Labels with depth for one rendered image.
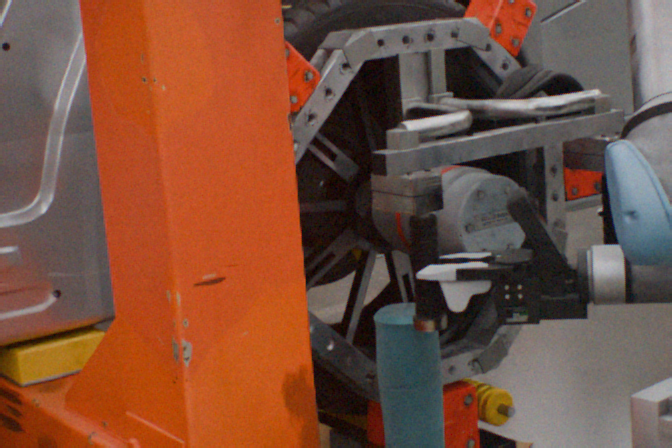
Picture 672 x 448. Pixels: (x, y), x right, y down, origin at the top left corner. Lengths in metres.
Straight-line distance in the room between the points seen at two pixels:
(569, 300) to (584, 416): 1.91
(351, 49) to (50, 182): 0.45
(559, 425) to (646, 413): 2.16
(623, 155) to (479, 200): 0.63
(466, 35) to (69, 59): 0.57
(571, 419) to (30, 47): 2.10
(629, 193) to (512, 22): 0.88
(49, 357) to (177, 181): 0.61
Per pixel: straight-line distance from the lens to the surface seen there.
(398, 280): 2.10
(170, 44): 1.36
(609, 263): 1.68
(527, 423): 3.57
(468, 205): 1.84
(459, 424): 2.08
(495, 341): 2.10
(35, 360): 1.92
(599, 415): 3.61
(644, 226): 1.22
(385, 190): 1.72
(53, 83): 1.90
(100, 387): 1.68
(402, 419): 1.87
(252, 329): 1.44
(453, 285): 1.70
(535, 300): 1.69
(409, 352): 1.84
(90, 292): 1.93
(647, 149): 1.24
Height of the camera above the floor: 1.23
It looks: 11 degrees down
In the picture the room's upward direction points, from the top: 5 degrees counter-clockwise
